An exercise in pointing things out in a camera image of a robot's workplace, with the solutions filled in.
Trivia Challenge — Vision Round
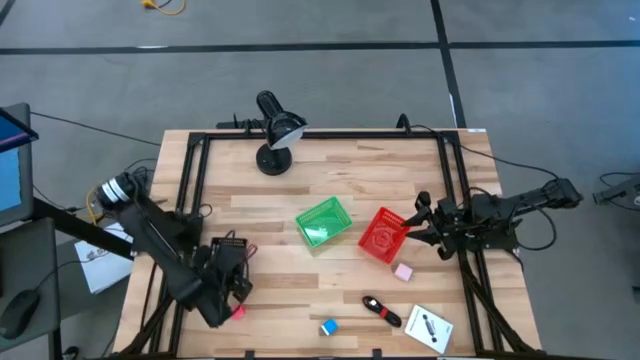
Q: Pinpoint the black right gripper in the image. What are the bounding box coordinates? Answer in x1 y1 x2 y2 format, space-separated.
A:
402 198 469 260

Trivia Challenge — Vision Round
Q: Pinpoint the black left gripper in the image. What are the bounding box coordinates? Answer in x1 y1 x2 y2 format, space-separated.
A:
199 248 254 329

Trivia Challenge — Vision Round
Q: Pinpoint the black and red tool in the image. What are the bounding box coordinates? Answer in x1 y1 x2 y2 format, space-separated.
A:
361 294 403 329

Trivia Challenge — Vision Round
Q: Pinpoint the white printed booklet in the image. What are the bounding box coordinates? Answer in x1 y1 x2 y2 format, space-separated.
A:
403 304 455 355

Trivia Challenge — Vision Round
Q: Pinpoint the red plastic basket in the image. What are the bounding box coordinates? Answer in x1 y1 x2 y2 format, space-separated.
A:
357 206 412 265

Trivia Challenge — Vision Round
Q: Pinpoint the black plastic basket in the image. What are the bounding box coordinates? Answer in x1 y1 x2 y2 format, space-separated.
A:
209 236 250 250

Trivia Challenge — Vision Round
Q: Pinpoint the green plastic basket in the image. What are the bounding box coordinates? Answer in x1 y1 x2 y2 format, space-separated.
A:
294 195 354 250

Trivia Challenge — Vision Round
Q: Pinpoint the white paper sheet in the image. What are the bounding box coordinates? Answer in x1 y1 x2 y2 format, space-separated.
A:
74 222 137 295

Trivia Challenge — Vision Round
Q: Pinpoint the black desk lamp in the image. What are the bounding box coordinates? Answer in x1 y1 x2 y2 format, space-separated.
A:
255 89 309 177

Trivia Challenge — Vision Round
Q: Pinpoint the black desk support bar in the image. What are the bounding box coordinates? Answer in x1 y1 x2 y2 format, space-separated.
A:
30 197 135 260

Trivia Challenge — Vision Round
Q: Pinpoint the black device on floor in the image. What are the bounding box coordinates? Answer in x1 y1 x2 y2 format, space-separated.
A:
592 173 640 211

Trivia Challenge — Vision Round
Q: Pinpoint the grey side desk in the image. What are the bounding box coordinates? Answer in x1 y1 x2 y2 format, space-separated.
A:
0 216 64 360

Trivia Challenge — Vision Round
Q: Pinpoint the black computer mouse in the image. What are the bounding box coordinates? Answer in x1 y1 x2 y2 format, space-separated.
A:
0 288 42 342

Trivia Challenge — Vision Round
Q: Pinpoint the computer monitor with blue screen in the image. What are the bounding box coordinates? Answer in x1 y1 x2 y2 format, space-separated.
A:
0 102 40 229

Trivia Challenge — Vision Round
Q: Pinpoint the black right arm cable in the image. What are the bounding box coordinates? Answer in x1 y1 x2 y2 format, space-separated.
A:
396 113 561 252

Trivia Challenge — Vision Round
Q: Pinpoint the black metal table frame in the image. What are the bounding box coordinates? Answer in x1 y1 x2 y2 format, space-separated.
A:
119 128 540 359

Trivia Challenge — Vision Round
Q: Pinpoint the yellow coiled cable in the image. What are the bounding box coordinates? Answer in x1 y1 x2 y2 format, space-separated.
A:
85 183 109 226

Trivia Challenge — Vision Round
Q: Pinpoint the yellow cable with plug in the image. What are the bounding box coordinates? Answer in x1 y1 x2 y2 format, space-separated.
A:
140 0 187 17

